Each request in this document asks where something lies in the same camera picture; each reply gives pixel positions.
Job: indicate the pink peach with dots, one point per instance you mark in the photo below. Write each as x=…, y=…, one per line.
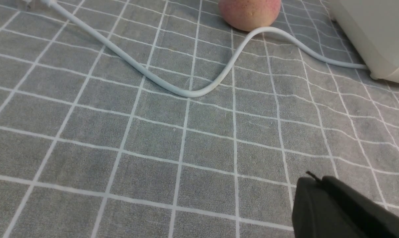
x=247, y=15

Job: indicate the grey checked tablecloth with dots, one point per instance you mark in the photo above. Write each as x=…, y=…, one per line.
x=91, y=148

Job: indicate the white toaster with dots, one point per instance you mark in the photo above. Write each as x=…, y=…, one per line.
x=373, y=28

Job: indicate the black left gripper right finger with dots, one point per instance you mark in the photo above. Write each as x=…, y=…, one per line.
x=368, y=217

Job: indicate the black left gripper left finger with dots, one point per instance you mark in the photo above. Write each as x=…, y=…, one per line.
x=324, y=210

